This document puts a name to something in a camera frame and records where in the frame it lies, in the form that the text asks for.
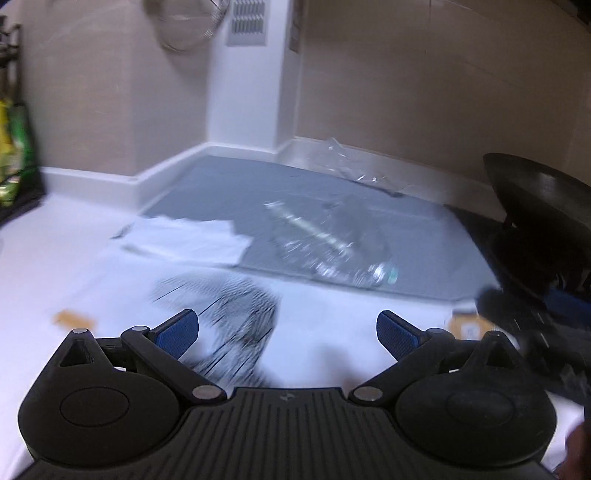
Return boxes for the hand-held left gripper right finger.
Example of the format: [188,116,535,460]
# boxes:
[348,310,532,407]

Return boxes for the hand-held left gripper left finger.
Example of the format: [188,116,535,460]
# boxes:
[55,310,228,407]

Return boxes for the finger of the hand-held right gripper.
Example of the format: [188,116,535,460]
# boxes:
[475,282,591,325]

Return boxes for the small yellow packet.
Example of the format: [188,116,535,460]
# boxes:
[449,308,496,340]

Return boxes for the white paper tissue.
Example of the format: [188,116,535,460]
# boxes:
[111,216,254,269]

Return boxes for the black wok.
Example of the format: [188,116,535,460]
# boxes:
[482,152,591,303]

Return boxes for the crumpled clear plastic bottle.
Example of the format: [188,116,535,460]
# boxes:
[264,198,400,291]

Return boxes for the clear plastic wrapper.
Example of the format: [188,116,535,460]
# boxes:
[318,136,419,198]

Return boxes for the grey mat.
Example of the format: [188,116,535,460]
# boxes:
[139,154,502,303]

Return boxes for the green bottles in rack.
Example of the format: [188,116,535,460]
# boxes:
[0,16,46,227]

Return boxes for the hanging metal strainer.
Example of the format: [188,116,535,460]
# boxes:
[142,0,232,52]

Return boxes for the white wall vent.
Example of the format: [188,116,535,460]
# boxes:
[225,0,269,47]

